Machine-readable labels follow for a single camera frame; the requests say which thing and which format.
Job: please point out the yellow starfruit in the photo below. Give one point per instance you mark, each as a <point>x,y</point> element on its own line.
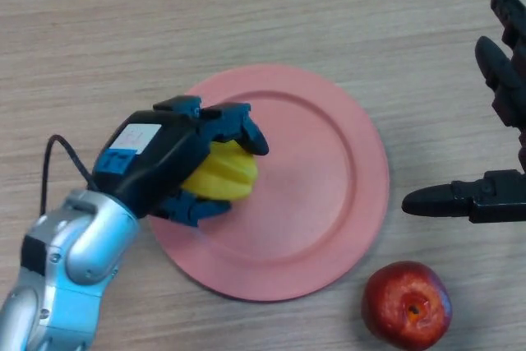
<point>224,174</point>

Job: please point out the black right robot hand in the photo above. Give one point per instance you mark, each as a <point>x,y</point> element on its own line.
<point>501,79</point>

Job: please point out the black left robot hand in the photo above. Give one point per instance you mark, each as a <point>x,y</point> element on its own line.
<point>164,162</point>

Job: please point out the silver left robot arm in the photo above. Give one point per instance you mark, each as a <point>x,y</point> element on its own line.
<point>61,269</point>

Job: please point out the pink round plate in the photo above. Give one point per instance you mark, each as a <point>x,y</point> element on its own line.
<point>312,186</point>

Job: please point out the red apple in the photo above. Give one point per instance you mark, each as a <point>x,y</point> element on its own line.
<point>407,306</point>

